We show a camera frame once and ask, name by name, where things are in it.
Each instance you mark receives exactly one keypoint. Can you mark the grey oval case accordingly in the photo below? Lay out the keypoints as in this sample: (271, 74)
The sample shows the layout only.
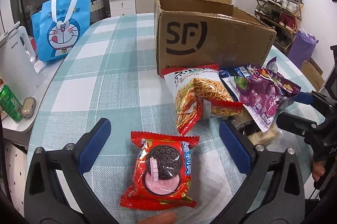
(28, 107)

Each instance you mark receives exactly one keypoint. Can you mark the blue Doraemon tote bag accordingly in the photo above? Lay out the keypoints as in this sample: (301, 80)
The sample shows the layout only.
(58, 27)

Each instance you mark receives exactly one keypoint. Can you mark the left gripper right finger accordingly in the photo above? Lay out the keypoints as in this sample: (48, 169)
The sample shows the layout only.
(284, 200)

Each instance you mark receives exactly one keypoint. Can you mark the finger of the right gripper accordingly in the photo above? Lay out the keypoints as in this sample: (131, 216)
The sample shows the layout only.
(295, 124)
(302, 98)

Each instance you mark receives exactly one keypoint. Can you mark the person's right hand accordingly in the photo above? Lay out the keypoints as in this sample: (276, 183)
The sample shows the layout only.
(318, 170)

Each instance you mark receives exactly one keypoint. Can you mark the purple grape candy bag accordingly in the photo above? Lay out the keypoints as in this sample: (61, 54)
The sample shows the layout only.
(261, 90)

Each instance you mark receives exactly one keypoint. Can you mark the orange noodle snack bag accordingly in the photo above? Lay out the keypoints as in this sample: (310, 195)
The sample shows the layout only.
(198, 92)

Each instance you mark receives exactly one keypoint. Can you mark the purple bag by rack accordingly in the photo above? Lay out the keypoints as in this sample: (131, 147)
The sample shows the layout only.
(302, 48)

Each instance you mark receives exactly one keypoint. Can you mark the clear wrapped cracker packet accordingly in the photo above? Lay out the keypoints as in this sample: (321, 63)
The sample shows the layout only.
(245, 124)

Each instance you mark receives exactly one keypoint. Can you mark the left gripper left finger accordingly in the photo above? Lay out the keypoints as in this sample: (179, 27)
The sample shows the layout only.
(56, 191)

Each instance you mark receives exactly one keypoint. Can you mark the grey woven basket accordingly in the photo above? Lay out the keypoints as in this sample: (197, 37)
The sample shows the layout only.
(97, 11)

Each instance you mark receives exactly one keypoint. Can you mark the red Oreo snack packet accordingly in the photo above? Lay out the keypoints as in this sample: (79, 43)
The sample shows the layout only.
(162, 172)

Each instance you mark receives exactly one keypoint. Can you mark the small cardboard box on floor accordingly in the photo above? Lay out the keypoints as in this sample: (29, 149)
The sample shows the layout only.
(313, 73)

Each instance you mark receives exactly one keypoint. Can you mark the green drink can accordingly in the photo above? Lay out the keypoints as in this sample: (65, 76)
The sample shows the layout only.
(10, 104)

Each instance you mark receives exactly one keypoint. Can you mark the shoe rack with shoes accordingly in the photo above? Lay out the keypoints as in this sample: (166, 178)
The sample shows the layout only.
(284, 16)

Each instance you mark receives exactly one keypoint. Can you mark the white appliance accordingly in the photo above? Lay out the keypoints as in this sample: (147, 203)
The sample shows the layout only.
(17, 58)

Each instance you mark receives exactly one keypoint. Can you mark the person's left hand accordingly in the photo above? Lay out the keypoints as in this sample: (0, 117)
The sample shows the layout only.
(168, 217)

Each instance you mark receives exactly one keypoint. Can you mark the brown SF cardboard box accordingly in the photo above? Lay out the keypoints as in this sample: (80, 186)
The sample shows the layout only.
(192, 33)

